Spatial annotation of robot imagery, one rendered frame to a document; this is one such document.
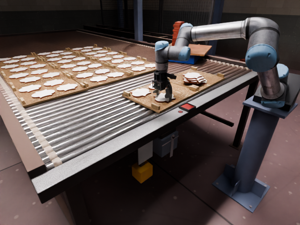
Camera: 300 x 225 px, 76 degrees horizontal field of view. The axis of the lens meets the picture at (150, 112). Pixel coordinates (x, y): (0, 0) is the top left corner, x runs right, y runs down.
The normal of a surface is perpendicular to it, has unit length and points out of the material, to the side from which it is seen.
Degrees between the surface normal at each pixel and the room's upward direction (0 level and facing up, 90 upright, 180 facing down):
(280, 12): 90
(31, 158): 0
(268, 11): 90
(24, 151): 0
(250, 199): 0
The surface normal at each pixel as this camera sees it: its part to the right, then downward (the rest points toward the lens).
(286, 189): 0.00, -0.87
